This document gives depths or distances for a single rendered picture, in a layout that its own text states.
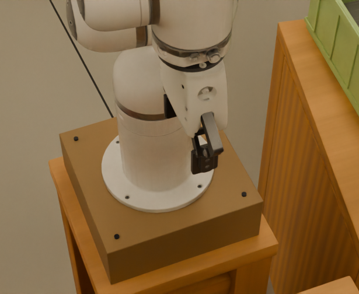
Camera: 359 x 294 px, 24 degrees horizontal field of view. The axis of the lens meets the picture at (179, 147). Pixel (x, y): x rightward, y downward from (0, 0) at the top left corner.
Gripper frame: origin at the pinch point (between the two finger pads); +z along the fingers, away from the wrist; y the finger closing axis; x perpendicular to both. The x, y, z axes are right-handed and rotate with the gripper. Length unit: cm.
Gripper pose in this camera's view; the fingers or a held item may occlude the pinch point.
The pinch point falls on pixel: (190, 136)
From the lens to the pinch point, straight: 102.0
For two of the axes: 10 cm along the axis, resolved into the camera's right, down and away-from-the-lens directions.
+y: -3.5, -7.3, 5.9
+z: 0.0, 6.3, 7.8
